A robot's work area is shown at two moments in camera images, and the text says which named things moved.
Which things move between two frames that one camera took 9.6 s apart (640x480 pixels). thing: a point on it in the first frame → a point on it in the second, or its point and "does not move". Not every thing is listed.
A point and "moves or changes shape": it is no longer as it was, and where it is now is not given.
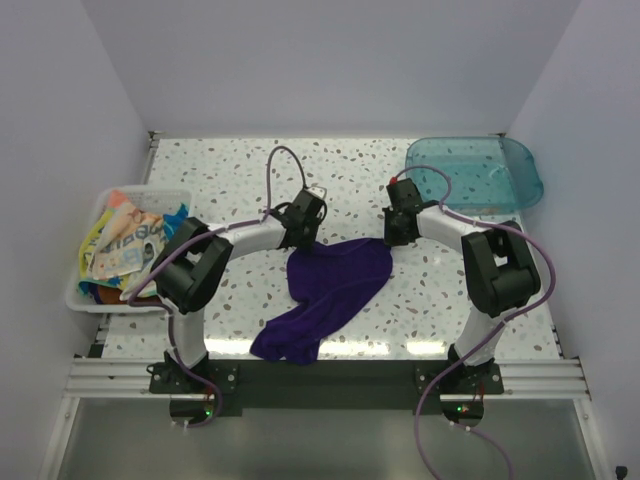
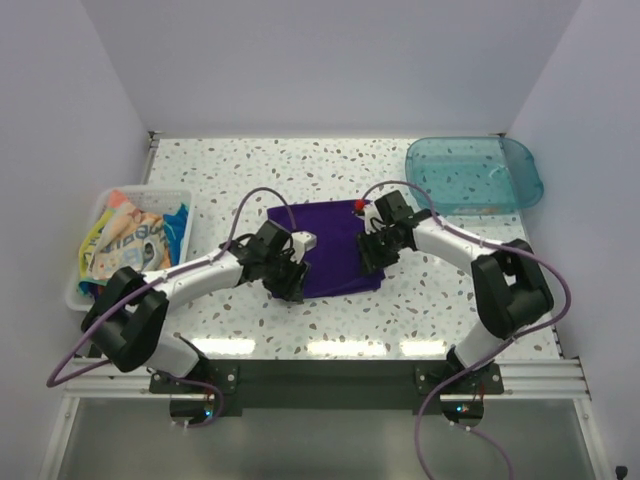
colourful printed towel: x=119 y=247 does not move
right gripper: x=391 y=239 → x=371 y=261
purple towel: x=324 y=277 moves or changes shape
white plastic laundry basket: x=156 y=199 does not move
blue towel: x=172 y=221 does not move
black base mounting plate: x=280 y=387 does not move
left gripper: x=308 y=242 → x=291 y=289
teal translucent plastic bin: x=490 y=175 does not move
